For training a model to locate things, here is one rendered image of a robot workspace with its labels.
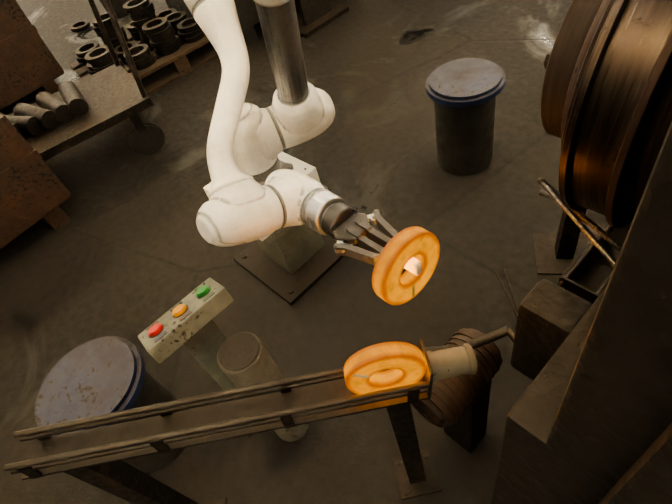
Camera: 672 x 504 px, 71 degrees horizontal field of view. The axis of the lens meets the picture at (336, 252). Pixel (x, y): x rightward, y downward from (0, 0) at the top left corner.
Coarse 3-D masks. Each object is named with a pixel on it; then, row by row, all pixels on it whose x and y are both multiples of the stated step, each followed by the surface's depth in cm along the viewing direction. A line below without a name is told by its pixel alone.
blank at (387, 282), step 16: (400, 240) 83; (416, 240) 84; (432, 240) 87; (384, 256) 83; (400, 256) 83; (416, 256) 90; (432, 256) 90; (384, 272) 83; (400, 272) 85; (432, 272) 93; (384, 288) 84; (400, 288) 88; (416, 288) 92; (400, 304) 91
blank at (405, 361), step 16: (368, 352) 84; (384, 352) 83; (400, 352) 84; (416, 352) 86; (352, 368) 85; (368, 368) 85; (384, 368) 85; (400, 368) 86; (416, 368) 87; (352, 384) 88; (368, 384) 89; (384, 384) 91; (400, 384) 91
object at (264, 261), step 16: (304, 224) 190; (256, 240) 217; (288, 240) 188; (304, 240) 195; (320, 240) 202; (240, 256) 213; (256, 256) 211; (272, 256) 202; (288, 256) 192; (304, 256) 200; (320, 256) 203; (336, 256) 201; (256, 272) 204; (272, 272) 203; (288, 272) 201; (304, 272) 199; (320, 272) 197; (272, 288) 197; (288, 288) 195; (304, 288) 193
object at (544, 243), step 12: (564, 216) 164; (564, 228) 166; (576, 228) 165; (540, 240) 186; (552, 240) 185; (564, 240) 171; (576, 240) 170; (588, 240) 182; (540, 252) 183; (552, 252) 182; (564, 252) 176; (576, 252) 179; (540, 264) 179; (552, 264) 178; (564, 264) 177
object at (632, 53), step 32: (640, 0) 49; (608, 32) 51; (640, 32) 49; (608, 64) 52; (640, 64) 50; (576, 96) 55; (608, 96) 53; (640, 96) 51; (576, 128) 57; (608, 128) 55; (576, 160) 60; (608, 160) 57; (576, 192) 66
